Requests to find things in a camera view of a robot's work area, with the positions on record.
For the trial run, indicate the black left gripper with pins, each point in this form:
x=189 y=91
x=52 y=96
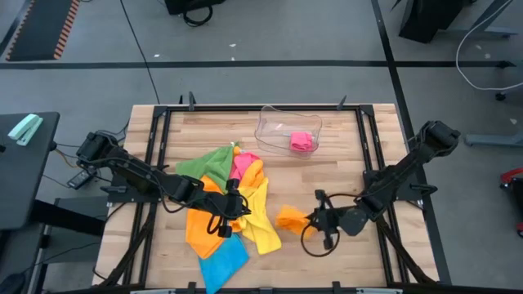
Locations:
x=229 y=208

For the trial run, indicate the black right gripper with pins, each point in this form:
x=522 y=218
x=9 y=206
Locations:
x=331 y=220

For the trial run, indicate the pink microfiber towel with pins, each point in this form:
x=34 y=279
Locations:
x=301 y=141
x=243 y=161

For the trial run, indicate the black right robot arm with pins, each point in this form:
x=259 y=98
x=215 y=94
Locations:
x=396 y=175

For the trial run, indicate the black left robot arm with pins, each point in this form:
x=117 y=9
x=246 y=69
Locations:
x=143 y=175

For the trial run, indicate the yellow microfiber towel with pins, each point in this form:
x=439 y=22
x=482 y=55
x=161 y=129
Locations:
x=261 y=228

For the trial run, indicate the green microfiber towel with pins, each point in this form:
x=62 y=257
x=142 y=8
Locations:
x=208 y=165

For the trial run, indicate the blue microfiber towel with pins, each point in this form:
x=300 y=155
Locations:
x=222 y=265

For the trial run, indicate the clear plastic bin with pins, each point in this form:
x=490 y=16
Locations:
x=274 y=130

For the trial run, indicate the black power adapter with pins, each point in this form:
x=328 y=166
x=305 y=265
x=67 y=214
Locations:
x=77 y=179

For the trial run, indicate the black desk base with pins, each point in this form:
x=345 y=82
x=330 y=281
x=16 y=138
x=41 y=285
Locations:
x=69 y=218

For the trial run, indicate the grey metal desk foot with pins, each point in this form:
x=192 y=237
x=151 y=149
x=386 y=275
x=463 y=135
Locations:
x=490 y=139
x=490 y=32

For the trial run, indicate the red and black cart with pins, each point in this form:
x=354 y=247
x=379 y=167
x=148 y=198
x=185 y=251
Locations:
x=510 y=175

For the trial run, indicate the black equipment box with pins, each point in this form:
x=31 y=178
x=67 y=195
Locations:
x=184 y=5

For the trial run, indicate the black side table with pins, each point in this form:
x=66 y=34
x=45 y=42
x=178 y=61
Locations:
x=20 y=183

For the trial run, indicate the mint green stapler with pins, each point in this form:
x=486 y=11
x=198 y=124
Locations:
x=24 y=130

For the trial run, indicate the black caster wheel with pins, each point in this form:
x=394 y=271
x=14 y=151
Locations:
x=500 y=96

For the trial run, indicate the black cabinet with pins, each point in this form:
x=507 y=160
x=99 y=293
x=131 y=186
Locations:
x=425 y=18

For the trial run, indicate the black orange-edged floor mat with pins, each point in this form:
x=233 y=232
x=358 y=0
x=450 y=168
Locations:
x=41 y=28

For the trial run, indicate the black aluminium table frame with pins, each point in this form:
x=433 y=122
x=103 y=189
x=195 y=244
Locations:
x=224 y=108

